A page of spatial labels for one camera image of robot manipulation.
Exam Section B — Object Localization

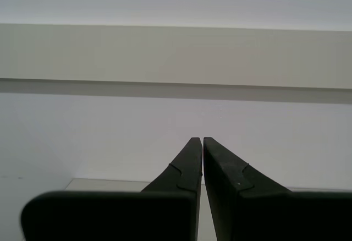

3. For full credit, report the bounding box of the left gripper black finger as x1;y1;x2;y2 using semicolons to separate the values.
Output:
20;137;204;241
203;136;352;241

